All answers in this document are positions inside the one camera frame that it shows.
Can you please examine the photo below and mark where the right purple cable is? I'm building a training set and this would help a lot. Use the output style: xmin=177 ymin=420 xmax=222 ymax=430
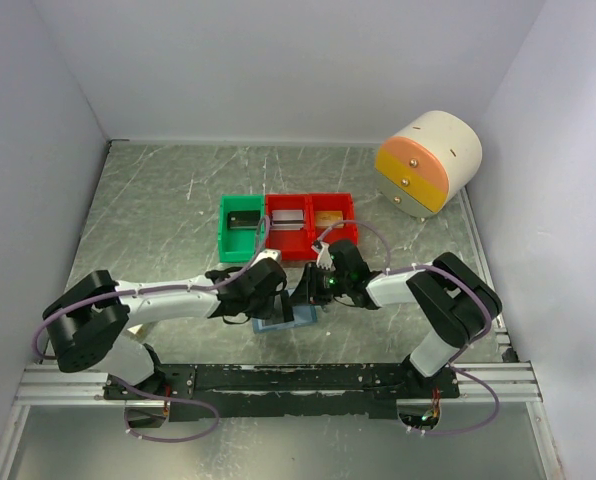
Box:
xmin=311 ymin=219 xmax=494 ymax=361

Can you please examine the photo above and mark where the purple cable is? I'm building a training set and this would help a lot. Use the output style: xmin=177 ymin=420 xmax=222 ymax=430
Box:
xmin=311 ymin=219 xmax=494 ymax=361
xmin=31 ymin=215 xmax=272 ymax=364

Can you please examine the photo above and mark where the gold card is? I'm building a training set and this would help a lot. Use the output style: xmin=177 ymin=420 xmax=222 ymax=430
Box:
xmin=314 ymin=210 xmax=344 ymax=229

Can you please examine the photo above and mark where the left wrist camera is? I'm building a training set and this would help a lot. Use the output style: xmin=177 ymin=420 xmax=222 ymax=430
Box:
xmin=259 ymin=249 xmax=282 ymax=263

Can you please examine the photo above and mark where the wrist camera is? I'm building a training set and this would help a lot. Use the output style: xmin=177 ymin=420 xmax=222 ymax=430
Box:
xmin=312 ymin=240 xmax=333 ymax=270
xmin=259 ymin=249 xmax=282 ymax=263

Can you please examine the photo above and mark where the blue card holder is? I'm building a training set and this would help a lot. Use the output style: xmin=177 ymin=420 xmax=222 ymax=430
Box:
xmin=251 ymin=297 xmax=317 ymax=334

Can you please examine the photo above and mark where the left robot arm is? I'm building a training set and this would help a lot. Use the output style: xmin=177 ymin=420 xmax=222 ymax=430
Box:
xmin=42 ymin=257 xmax=287 ymax=399

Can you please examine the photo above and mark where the green plastic bin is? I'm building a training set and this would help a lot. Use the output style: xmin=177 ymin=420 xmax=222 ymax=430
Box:
xmin=217 ymin=195 xmax=264 ymax=263

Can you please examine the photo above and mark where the black card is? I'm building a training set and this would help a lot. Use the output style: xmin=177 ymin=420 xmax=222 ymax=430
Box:
xmin=227 ymin=210 xmax=261 ymax=230

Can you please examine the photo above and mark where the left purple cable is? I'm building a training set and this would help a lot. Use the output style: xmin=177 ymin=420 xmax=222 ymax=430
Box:
xmin=31 ymin=215 xmax=272 ymax=364

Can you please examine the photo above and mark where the red plastic bin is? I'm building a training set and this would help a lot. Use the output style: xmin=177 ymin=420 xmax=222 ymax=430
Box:
xmin=310 ymin=192 xmax=358 ymax=245
xmin=265 ymin=194 xmax=313 ymax=261

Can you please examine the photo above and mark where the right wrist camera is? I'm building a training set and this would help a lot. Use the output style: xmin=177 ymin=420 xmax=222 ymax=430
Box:
xmin=312 ymin=240 xmax=333 ymax=270

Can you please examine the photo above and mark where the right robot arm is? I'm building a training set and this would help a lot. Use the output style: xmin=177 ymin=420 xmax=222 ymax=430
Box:
xmin=289 ymin=239 xmax=503 ymax=398

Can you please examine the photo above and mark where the round drawer cabinet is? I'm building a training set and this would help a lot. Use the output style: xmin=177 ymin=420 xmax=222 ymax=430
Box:
xmin=374 ymin=110 xmax=483 ymax=218

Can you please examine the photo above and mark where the white striped card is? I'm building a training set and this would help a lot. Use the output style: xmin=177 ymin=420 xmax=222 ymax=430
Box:
xmin=271 ymin=209 xmax=305 ymax=231

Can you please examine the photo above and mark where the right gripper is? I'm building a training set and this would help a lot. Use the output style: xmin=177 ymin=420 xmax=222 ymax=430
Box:
xmin=287 ymin=261 xmax=351 ymax=306

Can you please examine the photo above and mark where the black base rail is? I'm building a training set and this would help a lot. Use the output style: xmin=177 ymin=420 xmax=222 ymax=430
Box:
xmin=102 ymin=363 xmax=462 ymax=424

